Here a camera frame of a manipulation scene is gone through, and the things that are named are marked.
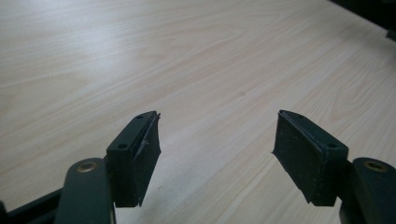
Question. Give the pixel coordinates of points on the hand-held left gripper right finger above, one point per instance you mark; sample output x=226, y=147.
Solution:
x=306, y=161

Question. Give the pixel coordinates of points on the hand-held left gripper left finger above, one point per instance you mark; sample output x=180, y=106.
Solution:
x=127, y=161

